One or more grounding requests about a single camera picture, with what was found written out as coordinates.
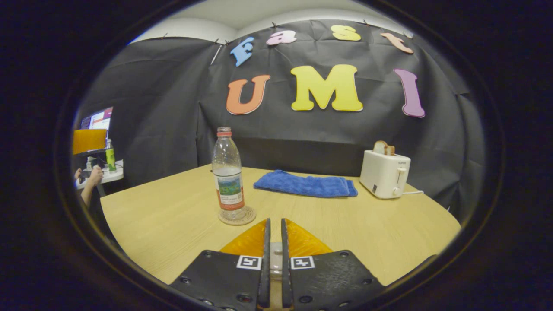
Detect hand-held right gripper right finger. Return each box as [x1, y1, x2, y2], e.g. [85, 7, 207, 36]
[282, 218, 385, 311]

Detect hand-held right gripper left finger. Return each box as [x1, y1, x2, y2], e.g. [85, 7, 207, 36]
[169, 218, 271, 311]

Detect white teacup lid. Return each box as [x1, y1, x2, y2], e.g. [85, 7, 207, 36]
[271, 242, 283, 281]

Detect round cork coaster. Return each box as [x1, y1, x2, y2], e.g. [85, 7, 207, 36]
[218, 206, 257, 226]

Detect clear plastic water bottle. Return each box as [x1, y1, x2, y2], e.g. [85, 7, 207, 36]
[211, 127, 245, 219]

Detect computer monitor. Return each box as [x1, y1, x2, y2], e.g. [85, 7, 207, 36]
[80, 107, 114, 131]

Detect white side table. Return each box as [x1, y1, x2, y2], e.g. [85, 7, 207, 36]
[76, 159, 124, 190]

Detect black backdrop cloth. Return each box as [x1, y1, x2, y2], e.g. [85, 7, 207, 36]
[76, 19, 486, 225]

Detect blue folded towel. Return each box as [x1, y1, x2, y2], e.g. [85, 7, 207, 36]
[254, 170, 358, 198]

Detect white toaster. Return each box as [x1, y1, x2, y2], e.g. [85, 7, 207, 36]
[360, 150, 411, 199]

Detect toasted bread slice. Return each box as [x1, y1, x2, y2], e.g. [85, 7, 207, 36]
[373, 140, 395, 156]

